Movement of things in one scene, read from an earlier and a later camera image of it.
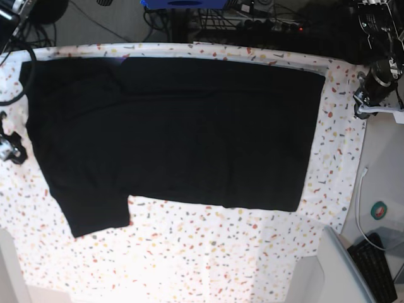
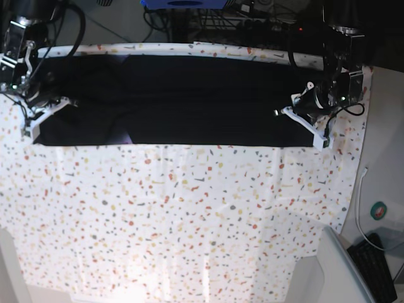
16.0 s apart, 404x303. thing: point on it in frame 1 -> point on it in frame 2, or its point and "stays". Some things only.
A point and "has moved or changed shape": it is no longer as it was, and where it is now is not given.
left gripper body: (11, 146) -> (36, 93)
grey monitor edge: (344, 281) stays
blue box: (184, 4) stays
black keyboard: (372, 265) stays
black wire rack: (242, 20) stays
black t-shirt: (218, 132) has moved or changed shape
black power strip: (269, 25) stays
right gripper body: (372, 92) -> (315, 101)
